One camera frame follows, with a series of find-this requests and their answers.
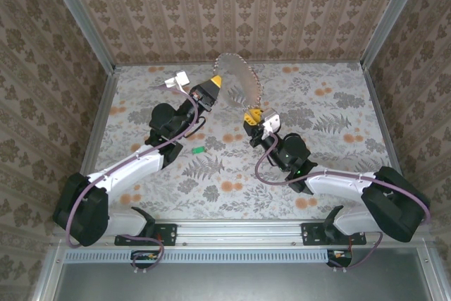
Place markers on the green marker cap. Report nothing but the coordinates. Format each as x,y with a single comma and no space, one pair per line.
199,151

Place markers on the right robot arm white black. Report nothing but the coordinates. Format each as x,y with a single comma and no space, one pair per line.
391,206

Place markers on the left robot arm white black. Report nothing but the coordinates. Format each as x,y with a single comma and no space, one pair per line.
88,216

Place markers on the grey metal panel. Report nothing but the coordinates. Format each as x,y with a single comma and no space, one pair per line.
239,283

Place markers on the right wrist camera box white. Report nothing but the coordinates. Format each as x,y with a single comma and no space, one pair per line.
271,121

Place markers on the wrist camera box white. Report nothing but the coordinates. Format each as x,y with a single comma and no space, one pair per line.
181,78
271,121

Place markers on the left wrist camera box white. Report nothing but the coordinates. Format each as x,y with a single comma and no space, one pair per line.
181,78

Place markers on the aluminium table side rail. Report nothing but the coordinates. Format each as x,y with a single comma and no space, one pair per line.
380,114
101,114

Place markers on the thin aluminium table rail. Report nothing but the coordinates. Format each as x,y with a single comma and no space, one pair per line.
299,63

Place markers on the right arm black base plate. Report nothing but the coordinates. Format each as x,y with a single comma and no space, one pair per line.
311,234

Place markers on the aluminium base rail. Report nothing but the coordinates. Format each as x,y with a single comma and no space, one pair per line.
239,232

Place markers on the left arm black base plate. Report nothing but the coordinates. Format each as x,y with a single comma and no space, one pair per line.
167,234

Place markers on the aluminium frame post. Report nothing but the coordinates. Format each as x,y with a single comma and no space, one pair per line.
78,8
395,8

